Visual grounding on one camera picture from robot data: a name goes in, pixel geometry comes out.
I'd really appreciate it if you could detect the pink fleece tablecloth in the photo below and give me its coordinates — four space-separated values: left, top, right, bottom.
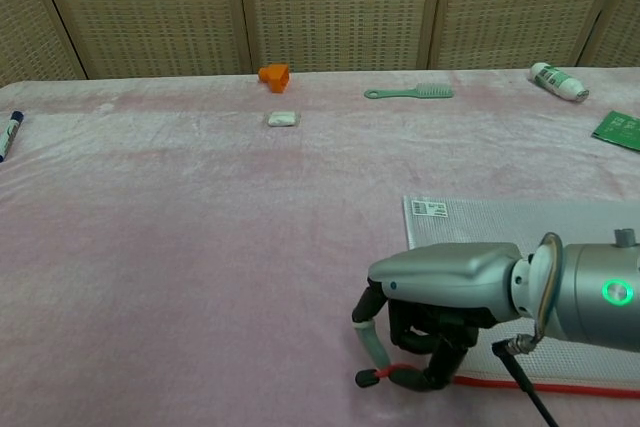
0 65 640 427

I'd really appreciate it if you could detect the blue white whiteboard marker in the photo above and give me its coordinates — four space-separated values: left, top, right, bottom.
0 110 27 164

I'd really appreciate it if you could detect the green sachet packet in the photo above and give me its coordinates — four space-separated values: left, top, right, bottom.
590 109 640 153

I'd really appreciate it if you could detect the white mesh bag red zipper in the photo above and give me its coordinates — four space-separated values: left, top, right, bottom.
354 194 640 394

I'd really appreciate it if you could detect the white bottle green label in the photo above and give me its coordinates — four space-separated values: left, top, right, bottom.
529 61 591 104

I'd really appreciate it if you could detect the orange plastic block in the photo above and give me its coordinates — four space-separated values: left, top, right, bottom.
257 63 292 95

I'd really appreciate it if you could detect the green plastic hairbrush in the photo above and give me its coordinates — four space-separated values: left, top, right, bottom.
363 82 456 100

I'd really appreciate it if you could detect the woven bamboo folding screen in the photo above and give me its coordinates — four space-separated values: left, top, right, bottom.
0 0 640 89

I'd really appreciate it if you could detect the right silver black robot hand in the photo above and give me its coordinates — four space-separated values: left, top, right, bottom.
351 241 527 394

